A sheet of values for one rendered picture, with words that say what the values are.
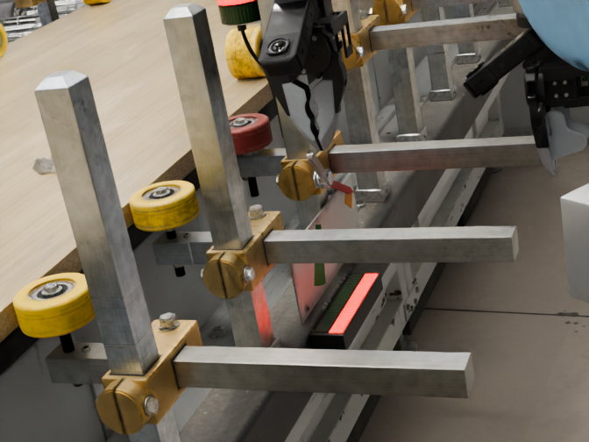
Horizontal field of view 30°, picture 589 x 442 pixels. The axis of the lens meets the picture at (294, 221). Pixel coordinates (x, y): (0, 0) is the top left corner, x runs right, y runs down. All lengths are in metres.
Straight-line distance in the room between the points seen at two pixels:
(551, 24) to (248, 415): 0.68
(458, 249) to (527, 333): 1.54
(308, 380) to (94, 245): 0.23
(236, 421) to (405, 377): 0.29
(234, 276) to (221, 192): 0.09
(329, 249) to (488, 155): 0.29
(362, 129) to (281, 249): 0.46
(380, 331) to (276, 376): 1.44
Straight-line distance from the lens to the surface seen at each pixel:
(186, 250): 1.32
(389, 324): 2.50
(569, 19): 0.66
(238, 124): 1.52
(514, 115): 3.97
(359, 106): 1.68
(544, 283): 2.96
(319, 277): 1.44
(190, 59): 1.18
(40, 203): 1.41
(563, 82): 1.37
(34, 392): 1.28
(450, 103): 2.16
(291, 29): 1.21
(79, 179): 0.98
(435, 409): 2.48
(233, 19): 1.41
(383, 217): 1.67
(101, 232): 0.99
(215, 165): 1.21
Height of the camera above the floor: 1.34
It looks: 22 degrees down
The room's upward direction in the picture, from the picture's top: 11 degrees counter-clockwise
